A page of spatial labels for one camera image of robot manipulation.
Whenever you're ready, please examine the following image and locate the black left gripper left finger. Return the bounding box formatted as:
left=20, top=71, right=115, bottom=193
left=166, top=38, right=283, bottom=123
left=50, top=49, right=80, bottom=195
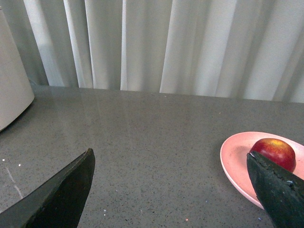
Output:
left=0, top=148, right=95, bottom=228

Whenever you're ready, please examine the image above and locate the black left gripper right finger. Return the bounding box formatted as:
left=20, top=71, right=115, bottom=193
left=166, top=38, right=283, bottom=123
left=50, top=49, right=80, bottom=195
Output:
left=247, top=152, right=304, bottom=228

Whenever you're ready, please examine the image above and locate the red yellow apple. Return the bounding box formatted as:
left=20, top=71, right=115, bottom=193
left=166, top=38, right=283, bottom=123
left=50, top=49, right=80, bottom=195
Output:
left=249, top=138, right=296, bottom=172

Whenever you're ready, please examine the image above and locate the pink round plate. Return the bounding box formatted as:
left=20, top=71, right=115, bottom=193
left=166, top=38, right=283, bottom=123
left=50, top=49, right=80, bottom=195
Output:
left=220, top=132, right=304, bottom=209

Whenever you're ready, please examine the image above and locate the white rounded appliance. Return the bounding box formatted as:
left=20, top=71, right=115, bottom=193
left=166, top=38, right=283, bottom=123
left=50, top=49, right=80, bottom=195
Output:
left=0, top=10, right=34, bottom=130

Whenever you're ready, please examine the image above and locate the white pleated curtain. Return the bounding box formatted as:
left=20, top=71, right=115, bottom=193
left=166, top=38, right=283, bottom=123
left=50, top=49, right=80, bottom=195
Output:
left=0, top=0, right=304, bottom=103

